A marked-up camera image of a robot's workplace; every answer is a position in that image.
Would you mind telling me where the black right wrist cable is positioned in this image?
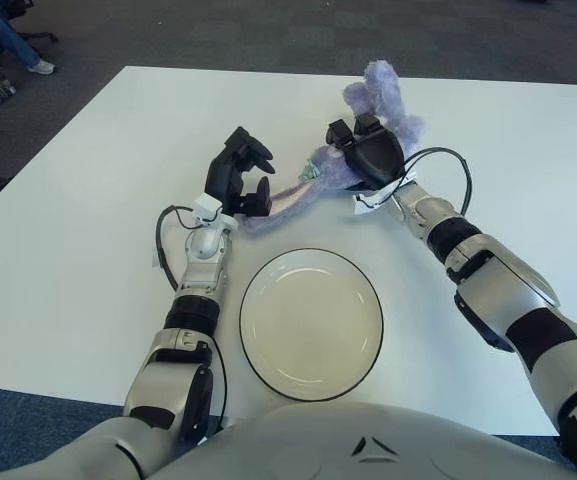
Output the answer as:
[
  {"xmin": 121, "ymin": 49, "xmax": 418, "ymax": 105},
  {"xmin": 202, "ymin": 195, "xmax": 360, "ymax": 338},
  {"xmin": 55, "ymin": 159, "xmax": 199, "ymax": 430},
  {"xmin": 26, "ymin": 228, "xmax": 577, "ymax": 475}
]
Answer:
[{"xmin": 402, "ymin": 146, "xmax": 473, "ymax": 216}]

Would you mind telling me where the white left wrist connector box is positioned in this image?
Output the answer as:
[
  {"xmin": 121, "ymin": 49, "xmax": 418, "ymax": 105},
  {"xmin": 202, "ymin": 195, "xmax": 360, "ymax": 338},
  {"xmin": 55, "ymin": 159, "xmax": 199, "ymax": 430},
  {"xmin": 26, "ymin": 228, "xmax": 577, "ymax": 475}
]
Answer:
[{"xmin": 191, "ymin": 194, "xmax": 224, "ymax": 224}]

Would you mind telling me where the white right wrist connector box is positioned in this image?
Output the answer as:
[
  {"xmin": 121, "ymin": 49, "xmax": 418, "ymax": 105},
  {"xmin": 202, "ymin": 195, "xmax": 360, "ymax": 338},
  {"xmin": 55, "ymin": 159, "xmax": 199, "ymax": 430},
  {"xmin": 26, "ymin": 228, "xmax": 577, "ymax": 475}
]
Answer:
[{"xmin": 352, "ymin": 172, "xmax": 417, "ymax": 216}]

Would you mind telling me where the person leg in blue jeans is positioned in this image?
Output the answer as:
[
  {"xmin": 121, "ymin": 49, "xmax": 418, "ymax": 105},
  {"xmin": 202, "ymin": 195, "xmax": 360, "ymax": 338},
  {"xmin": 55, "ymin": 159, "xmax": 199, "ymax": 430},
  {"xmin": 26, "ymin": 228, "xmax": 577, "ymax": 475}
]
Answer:
[{"xmin": 0, "ymin": 0, "xmax": 42, "ymax": 69}]

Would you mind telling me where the white plate with black rim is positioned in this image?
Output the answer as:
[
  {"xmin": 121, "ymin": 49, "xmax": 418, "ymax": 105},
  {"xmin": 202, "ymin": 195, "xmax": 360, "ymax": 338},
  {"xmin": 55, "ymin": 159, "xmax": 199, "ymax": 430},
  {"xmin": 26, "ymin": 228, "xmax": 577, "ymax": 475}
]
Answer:
[{"xmin": 239, "ymin": 248, "xmax": 384, "ymax": 404}]

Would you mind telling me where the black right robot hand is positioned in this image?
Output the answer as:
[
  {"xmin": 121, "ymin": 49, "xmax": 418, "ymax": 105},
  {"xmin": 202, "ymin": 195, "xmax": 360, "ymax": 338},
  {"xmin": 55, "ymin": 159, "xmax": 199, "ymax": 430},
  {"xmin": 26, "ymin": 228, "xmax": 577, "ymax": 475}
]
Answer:
[{"xmin": 325, "ymin": 113, "xmax": 407, "ymax": 191}]

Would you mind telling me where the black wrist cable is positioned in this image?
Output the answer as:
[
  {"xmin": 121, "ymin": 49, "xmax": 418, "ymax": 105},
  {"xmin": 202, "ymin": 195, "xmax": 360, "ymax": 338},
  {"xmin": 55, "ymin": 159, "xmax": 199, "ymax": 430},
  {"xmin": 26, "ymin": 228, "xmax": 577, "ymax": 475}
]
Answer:
[
  {"xmin": 154, "ymin": 204, "xmax": 197, "ymax": 291},
  {"xmin": 402, "ymin": 146, "xmax": 473, "ymax": 216}
]

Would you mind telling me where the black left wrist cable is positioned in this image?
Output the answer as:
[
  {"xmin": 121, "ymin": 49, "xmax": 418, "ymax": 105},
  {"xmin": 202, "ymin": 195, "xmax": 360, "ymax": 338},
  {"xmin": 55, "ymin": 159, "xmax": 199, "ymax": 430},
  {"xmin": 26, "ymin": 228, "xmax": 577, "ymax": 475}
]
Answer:
[{"xmin": 154, "ymin": 204, "xmax": 197, "ymax": 291}]

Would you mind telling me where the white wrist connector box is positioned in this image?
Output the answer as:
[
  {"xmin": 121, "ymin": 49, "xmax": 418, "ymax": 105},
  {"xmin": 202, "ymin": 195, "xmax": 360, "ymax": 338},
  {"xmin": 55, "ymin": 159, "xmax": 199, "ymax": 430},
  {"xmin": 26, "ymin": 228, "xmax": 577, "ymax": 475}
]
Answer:
[
  {"xmin": 191, "ymin": 194, "xmax": 224, "ymax": 224},
  {"xmin": 352, "ymin": 172, "xmax": 417, "ymax": 216}
]

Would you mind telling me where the seated person in jeans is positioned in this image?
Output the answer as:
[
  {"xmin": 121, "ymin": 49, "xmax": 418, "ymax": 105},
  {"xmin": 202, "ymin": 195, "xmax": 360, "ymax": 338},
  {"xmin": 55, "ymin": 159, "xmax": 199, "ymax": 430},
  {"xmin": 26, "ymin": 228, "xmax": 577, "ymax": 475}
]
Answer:
[{"xmin": 0, "ymin": 0, "xmax": 59, "ymax": 66}]

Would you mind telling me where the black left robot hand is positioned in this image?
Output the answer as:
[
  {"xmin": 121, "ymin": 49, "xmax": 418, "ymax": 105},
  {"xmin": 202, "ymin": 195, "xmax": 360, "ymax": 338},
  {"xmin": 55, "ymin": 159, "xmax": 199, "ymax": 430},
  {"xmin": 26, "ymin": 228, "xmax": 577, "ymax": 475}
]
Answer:
[{"xmin": 204, "ymin": 126, "xmax": 277, "ymax": 219}]

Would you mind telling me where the grey robot torso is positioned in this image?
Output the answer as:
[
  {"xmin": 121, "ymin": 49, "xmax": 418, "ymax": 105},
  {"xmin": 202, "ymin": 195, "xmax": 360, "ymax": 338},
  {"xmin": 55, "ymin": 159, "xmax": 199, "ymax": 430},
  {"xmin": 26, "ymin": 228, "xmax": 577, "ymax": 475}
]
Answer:
[{"xmin": 0, "ymin": 399, "xmax": 577, "ymax": 480}]

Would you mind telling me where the purple plush bunny doll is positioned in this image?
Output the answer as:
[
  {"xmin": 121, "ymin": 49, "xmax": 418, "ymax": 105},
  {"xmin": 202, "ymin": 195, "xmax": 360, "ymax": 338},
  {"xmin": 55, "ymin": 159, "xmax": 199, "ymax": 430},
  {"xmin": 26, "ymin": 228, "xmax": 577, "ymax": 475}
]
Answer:
[{"xmin": 240, "ymin": 59, "xmax": 427, "ymax": 236}]

